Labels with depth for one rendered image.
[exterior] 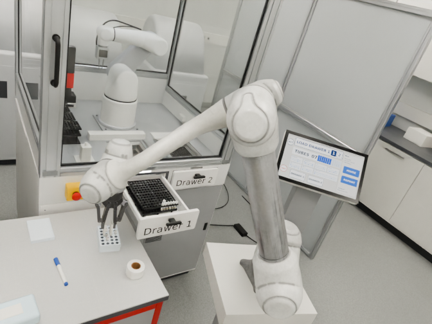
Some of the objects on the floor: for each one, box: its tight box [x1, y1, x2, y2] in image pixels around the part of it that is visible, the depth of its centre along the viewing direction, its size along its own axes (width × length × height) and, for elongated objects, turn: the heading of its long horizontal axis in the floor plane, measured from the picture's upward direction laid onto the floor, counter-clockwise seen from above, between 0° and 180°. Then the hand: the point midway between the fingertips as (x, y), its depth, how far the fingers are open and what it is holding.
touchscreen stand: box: [283, 185, 321, 236], centre depth 227 cm, size 50×45×102 cm
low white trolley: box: [0, 205, 169, 324], centre depth 150 cm, size 58×62×76 cm
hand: (107, 227), depth 141 cm, fingers closed
